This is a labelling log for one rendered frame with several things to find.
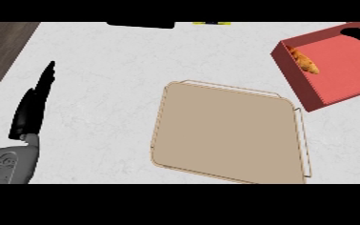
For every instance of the beige tray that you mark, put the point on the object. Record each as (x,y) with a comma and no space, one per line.
(228,133)

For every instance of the black flat appliance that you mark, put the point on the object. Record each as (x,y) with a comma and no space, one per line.
(143,24)

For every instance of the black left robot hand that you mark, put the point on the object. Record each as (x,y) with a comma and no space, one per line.
(31,111)

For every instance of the golden brown croissant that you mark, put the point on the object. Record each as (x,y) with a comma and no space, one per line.
(304,60)

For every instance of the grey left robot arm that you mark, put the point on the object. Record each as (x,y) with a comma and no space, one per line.
(17,163)

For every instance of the yellow and dark object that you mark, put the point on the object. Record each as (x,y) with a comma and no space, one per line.
(211,23)

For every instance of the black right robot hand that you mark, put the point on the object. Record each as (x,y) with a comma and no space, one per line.
(351,32)

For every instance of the red open box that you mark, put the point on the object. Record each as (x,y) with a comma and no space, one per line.
(327,73)

